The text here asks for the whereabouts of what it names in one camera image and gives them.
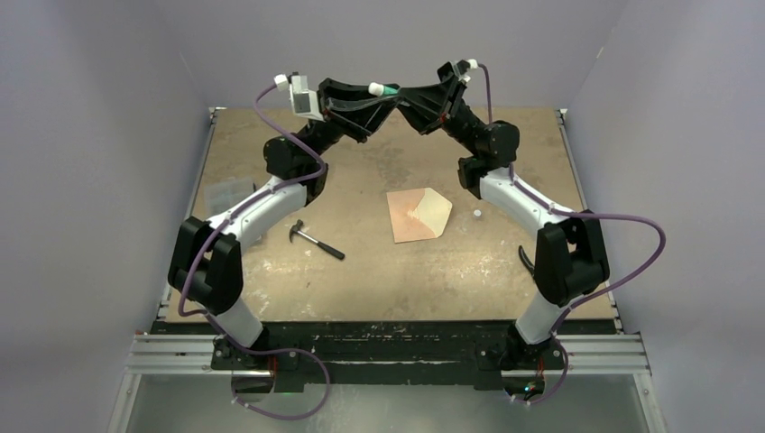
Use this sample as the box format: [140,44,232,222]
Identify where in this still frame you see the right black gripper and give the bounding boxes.
[396,74,484,158]

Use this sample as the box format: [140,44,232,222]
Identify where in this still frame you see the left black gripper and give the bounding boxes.
[300,80,401,165]

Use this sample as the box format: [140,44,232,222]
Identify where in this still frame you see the green white glue stick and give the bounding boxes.
[367,82,399,97]

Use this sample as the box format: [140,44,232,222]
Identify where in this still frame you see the brown envelope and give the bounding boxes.
[386,188,453,244]

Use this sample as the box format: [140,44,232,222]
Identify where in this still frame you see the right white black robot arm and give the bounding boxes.
[395,60,610,367]

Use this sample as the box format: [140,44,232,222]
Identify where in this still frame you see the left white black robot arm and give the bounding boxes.
[168,74,401,369]

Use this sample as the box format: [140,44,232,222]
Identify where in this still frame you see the small black hammer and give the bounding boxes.
[289,219,346,261]

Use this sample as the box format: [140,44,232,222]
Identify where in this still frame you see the clear plastic organizer box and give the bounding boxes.
[204,177,257,220]

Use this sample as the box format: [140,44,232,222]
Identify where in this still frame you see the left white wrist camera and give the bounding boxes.
[273,72,325,122]

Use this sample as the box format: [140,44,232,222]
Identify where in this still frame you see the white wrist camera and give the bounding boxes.
[273,72,325,122]
[451,59,480,83]

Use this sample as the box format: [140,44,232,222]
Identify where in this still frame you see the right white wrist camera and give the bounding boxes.
[451,59,480,83]

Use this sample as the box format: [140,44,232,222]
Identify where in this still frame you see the black handled pliers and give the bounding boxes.
[517,245,535,277]

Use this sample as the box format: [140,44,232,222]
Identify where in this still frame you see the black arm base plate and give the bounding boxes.
[211,320,564,394]

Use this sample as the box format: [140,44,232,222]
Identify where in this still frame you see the aluminium frame rail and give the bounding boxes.
[126,335,650,378]

